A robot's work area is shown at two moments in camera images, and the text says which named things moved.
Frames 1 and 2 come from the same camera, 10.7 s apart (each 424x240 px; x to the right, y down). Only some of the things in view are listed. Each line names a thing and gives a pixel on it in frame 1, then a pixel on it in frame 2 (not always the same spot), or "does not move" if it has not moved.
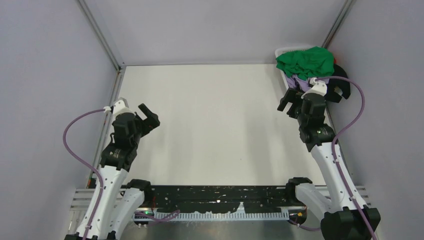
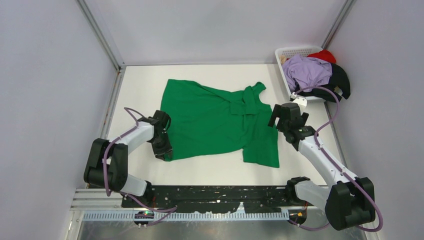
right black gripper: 290,96 -> 276,114
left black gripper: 149,123 -> 159,152
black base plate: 203,198 does not move
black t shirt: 331,94 does not move
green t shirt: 315,62 -> 204,121
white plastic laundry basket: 281,50 does not move
